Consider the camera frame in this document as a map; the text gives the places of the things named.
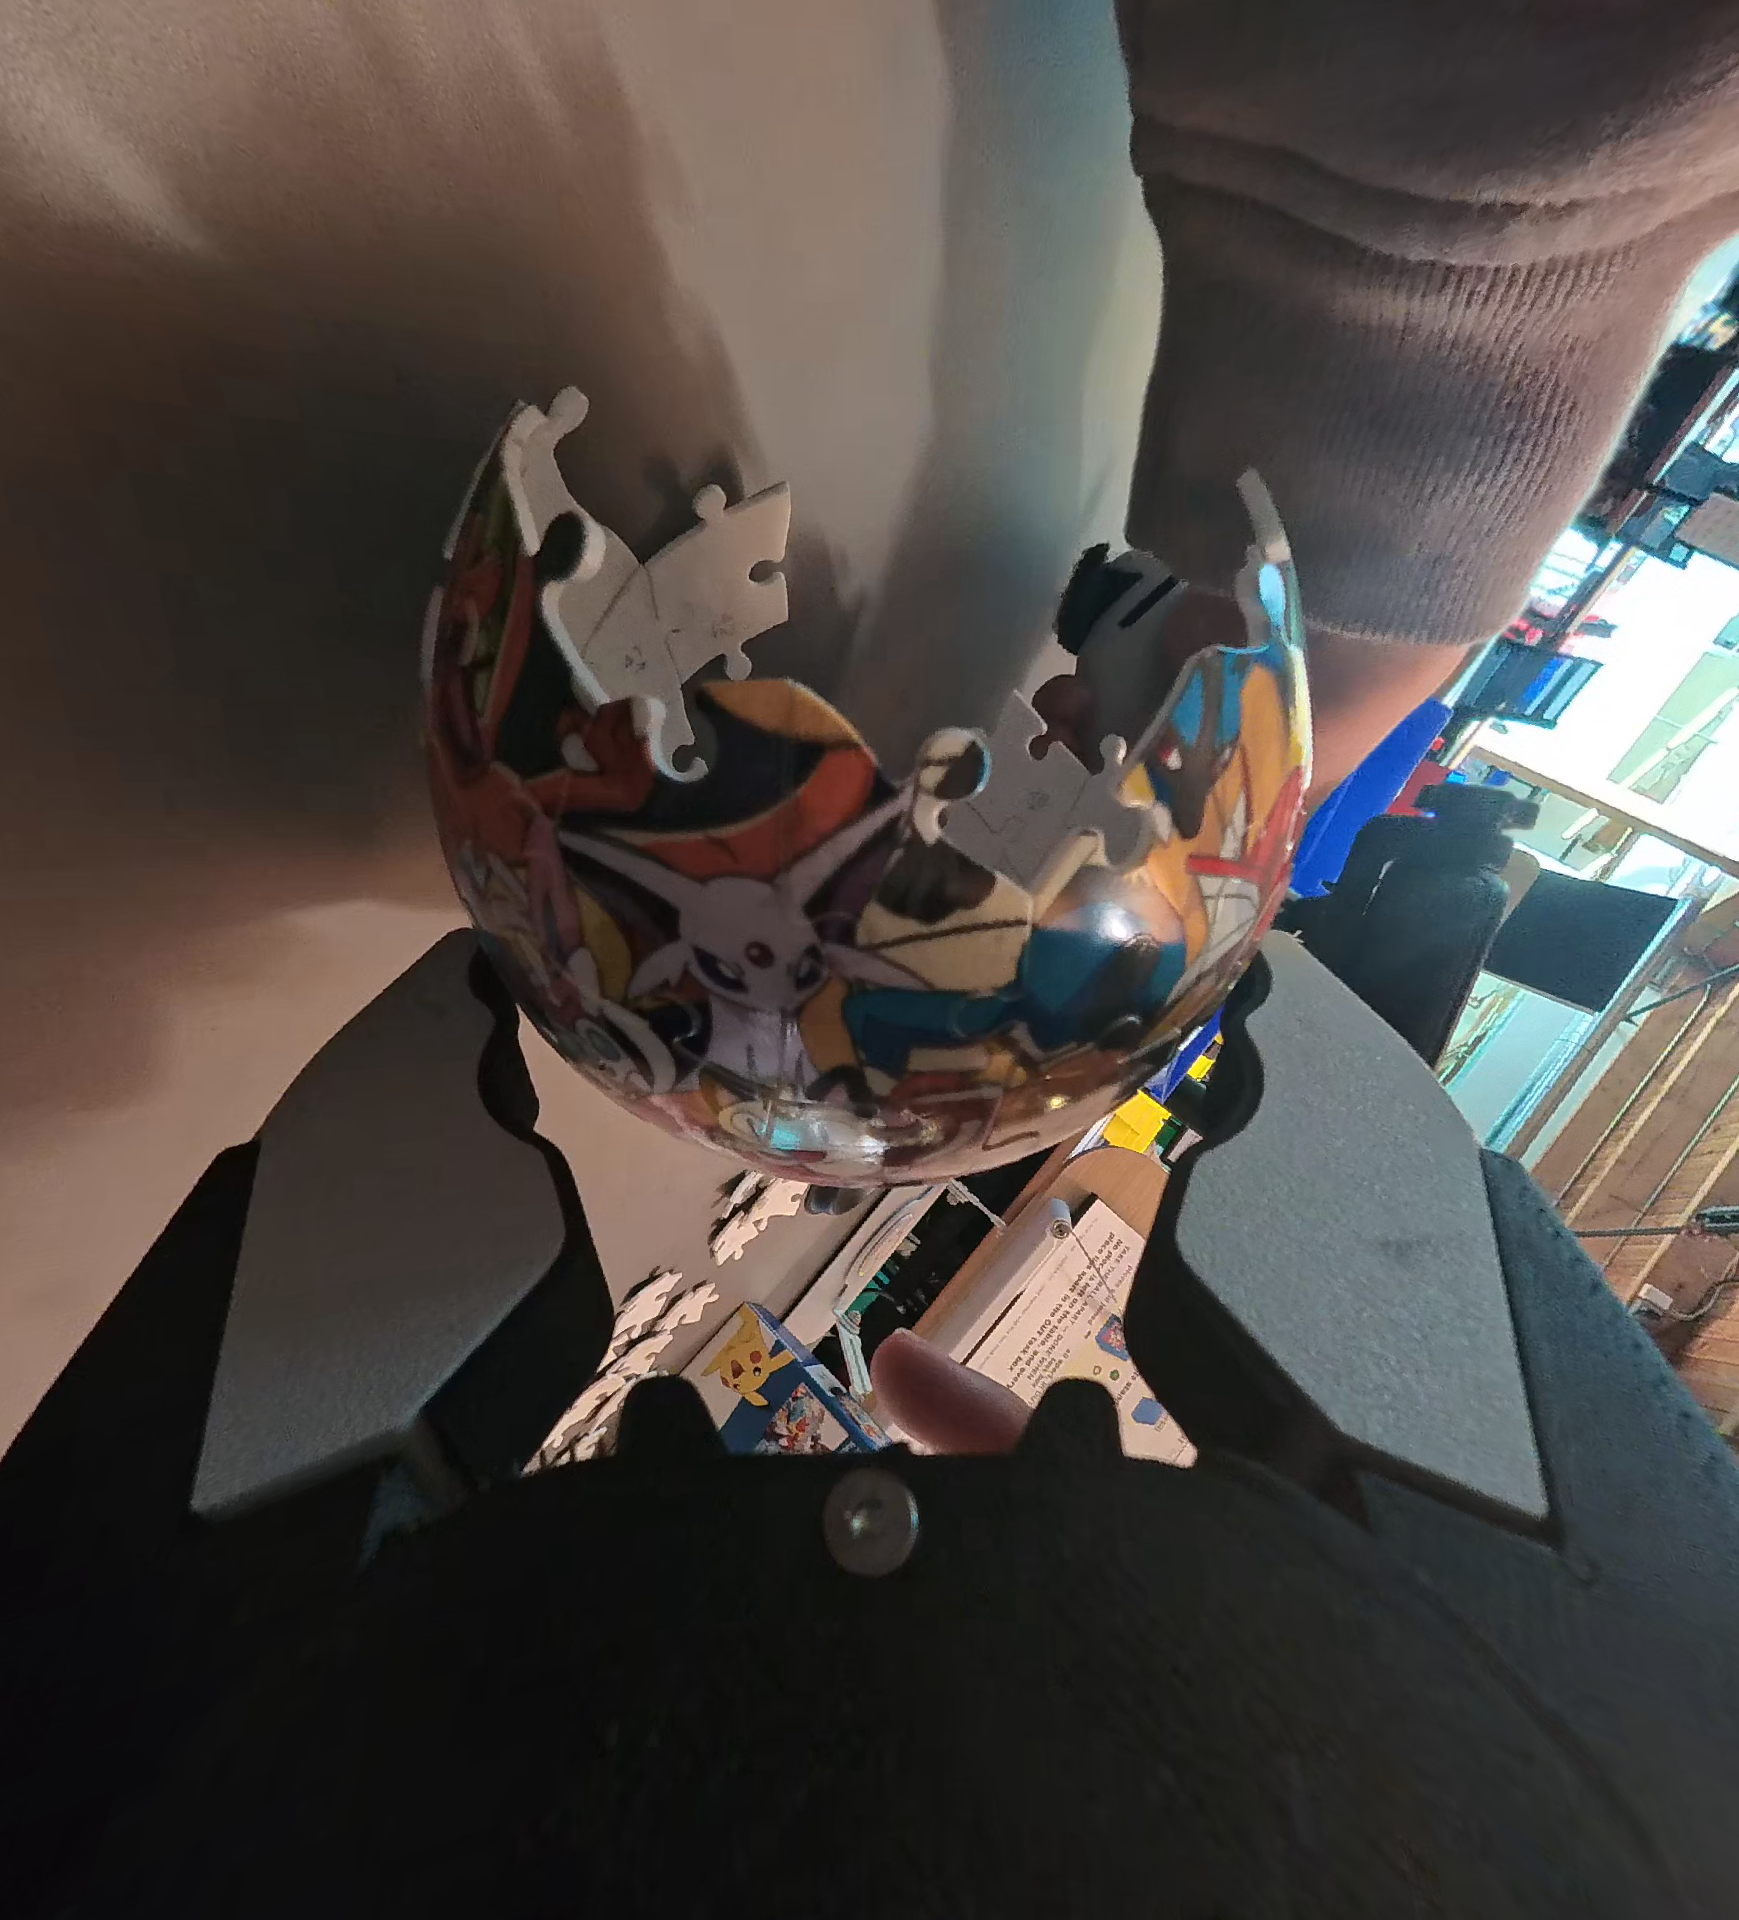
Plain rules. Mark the blue cartoon puzzle box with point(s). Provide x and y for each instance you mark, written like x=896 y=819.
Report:
x=764 y=1372

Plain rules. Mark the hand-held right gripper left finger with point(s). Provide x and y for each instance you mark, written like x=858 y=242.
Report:
x=376 y=1245

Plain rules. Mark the person's left forearm brown sleeve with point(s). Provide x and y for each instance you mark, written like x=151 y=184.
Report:
x=1409 y=301

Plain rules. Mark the pile of white puzzle pieces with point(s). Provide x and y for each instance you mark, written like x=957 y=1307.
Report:
x=652 y=1312

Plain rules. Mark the person's right hand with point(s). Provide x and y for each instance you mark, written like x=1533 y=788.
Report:
x=953 y=1394

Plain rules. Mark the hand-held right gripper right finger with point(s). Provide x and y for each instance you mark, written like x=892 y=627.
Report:
x=1349 y=1260

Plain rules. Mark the yellow plastic bin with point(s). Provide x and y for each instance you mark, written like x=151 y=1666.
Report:
x=1142 y=1125

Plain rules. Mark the colourful cartoon puzzle ball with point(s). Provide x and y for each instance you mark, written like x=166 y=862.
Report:
x=750 y=930

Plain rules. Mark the white printed paper sheet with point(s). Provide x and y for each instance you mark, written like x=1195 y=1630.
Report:
x=1064 y=1318

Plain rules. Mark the dark flat panel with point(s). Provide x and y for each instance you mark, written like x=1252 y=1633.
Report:
x=1582 y=938

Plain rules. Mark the blue plastic object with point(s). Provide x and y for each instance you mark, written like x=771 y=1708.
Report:
x=1372 y=796

